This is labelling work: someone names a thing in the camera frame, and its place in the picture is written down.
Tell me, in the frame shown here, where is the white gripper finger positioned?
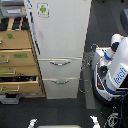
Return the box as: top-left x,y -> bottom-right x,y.
28,119 -> 38,128

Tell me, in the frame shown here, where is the white refrigerator body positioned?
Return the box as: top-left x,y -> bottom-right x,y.
24,0 -> 92,99

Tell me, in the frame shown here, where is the coiled cable on floor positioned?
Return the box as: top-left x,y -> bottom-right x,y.
78,43 -> 100,94

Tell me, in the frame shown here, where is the wooden drawer cabinet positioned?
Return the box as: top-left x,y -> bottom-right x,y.
0,17 -> 45,97

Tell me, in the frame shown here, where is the white blue mobile robot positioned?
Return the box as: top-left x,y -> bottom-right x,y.
92,34 -> 128,106

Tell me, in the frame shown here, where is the white fridge door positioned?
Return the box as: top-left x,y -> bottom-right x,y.
24,0 -> 92,59

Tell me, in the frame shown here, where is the fridge drawer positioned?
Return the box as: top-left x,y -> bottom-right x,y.
43,79 -> 79,99
38,59 -> 82,79

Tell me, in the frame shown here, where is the middle fridge drawer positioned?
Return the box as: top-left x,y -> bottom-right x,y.
38,59 -> 82,79

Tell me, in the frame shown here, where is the white second arm gripper tip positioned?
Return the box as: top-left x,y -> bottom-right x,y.
90,116 -> 101,128

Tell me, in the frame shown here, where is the bottom fridge drawer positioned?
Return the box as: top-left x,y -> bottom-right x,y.
43,79 -> 79,99

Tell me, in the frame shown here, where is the grey box on cabinet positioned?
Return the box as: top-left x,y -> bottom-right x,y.
0,6 -> 26,17

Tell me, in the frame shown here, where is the green android sticker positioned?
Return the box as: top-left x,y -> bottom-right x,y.
37,3 -> 49,17

